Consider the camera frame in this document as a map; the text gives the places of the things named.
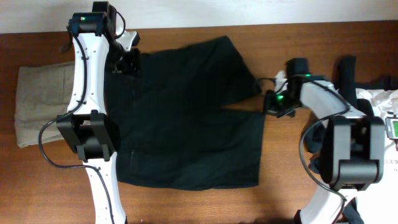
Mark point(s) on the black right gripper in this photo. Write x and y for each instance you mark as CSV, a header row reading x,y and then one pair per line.
x,y
269,107

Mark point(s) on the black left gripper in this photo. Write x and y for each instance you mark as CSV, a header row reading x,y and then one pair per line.
x,y
132,65

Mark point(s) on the black shorts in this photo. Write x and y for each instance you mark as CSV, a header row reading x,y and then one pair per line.
x,y
176,128

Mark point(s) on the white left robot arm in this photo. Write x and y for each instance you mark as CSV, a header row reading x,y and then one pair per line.
x,y
101,46

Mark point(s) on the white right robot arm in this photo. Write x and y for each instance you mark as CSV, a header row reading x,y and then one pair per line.
x,y
352,152

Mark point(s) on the folded khaki shorts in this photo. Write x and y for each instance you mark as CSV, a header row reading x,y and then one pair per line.
x,y
42,94

